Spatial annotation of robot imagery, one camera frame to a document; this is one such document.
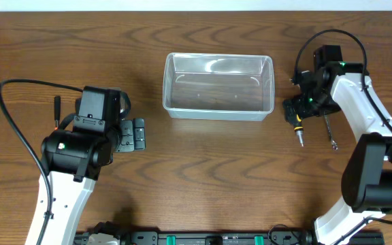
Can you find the black yellow slim screwdriver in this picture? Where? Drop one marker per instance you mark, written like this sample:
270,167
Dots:
77,104

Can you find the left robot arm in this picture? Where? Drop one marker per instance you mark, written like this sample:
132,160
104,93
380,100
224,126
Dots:
73,155

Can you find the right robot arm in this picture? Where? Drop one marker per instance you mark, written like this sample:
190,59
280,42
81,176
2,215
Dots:
336,86

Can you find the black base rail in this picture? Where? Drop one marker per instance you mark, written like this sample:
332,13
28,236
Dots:
109,233

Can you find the stubby yellow black screwdriver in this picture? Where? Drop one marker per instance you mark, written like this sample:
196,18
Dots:
299,130

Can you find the small claw hammer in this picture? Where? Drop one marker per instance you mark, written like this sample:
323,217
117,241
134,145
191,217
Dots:
57,111

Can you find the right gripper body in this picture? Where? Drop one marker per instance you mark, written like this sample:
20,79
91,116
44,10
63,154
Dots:
314,103

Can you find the clear plastic container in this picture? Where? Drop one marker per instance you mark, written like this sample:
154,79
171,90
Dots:
218,86

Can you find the small silver wrench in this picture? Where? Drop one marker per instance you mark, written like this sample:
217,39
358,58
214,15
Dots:
334,144

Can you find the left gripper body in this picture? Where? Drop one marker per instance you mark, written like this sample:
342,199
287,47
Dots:
120,137

